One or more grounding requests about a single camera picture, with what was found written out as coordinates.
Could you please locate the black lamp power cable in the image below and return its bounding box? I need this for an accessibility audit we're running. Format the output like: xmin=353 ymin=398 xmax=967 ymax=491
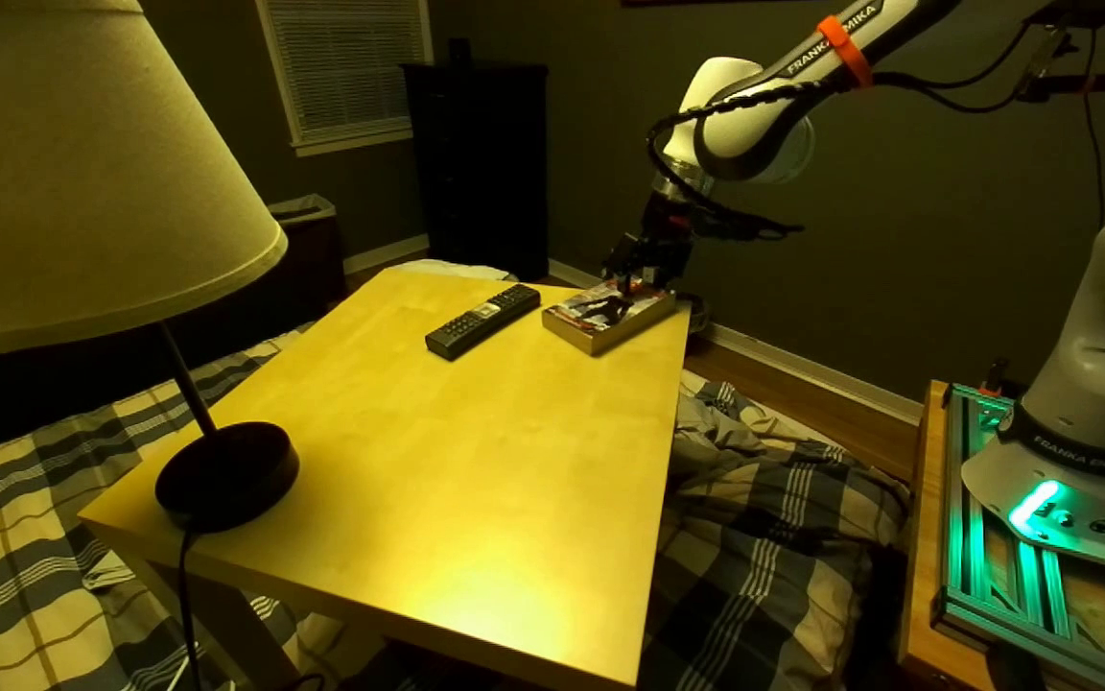
xmin=171 ymin=527 xmax=214 ymax=691

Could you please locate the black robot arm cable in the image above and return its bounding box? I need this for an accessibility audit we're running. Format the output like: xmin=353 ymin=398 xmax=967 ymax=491
xmin=644 ymin=23 xmax=1067 ymax=247

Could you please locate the black remote control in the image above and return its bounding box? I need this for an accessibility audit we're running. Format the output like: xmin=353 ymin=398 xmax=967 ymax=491
xmin=422 ymin=279 xmax=547 ymax=363

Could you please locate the white pillow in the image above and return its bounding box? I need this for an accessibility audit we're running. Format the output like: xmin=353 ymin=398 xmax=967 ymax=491
xmin=376 ymin=255 xmax=522 ymax=289

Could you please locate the white framed window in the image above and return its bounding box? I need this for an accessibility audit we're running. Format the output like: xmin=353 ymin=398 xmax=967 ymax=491
xmin=252 ymin=0 xmax=437 ymax=161

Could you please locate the table lamp with cream shade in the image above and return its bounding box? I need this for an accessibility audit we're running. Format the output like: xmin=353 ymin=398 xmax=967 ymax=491
xmin=0 ymin=0 xmax=302 ymax=536

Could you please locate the black camera stand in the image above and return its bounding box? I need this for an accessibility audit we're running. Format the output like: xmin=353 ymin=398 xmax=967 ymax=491
xmin=1010 ymin=0 xmax=1105 ymax=113

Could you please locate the tall dark cabinet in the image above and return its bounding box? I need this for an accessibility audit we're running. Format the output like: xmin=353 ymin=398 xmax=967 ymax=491
xmin=398 ymin=38 xmax=554 ymax=284

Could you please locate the dark waste bin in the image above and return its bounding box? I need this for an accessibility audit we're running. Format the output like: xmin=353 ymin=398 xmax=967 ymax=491
xmin=264 ymin=186 xmax=353 ymax=322

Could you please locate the green lit robot mounting platform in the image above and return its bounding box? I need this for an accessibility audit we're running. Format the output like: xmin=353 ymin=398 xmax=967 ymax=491
xmin=896 ymin=377 xmax=1105 ymax=691

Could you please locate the orange arm strap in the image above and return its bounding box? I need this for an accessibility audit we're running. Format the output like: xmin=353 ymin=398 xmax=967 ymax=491
xmin=813 ymin=12 xmax=880 ymax=90

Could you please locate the plaid blanket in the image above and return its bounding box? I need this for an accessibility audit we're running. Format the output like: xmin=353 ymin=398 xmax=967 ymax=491
xmin=0 ymin=322 xmax=919 ymax=691

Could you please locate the light wooden side table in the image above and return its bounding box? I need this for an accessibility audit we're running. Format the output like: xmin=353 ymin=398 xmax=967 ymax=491
xmin=77 ymin=261 xmax=697 ymax=691

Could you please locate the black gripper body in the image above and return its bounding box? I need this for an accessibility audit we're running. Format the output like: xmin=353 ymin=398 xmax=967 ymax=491
xmin=604 ymin=197 xmax=697 ymax=289

